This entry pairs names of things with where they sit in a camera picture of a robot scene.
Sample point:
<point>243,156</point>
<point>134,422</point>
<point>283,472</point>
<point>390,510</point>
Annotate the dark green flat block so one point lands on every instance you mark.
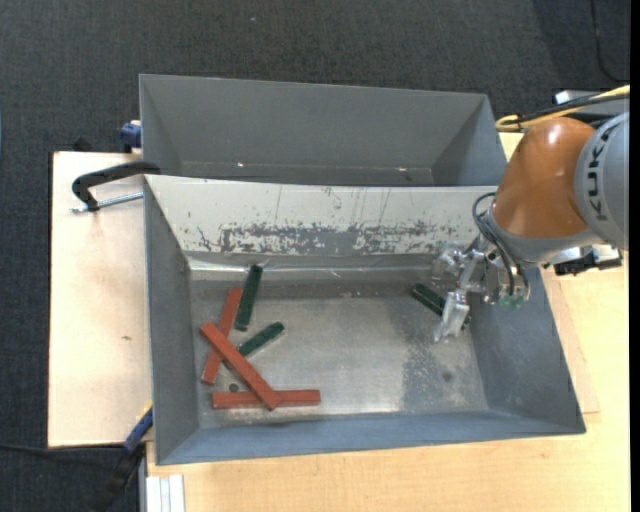
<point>428,297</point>
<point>262,337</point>
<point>249,297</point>

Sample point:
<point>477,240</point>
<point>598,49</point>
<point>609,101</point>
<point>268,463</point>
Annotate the pale wood flat board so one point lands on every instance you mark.
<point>95,300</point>

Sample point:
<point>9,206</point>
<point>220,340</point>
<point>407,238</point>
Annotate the red-brown flat block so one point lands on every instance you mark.
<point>300,397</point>
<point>227,320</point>
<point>240,365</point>

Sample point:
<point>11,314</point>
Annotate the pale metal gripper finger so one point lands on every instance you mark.
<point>445,320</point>
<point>461,315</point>

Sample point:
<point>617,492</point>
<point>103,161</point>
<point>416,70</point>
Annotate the grey metal bin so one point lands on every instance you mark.
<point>325,350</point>

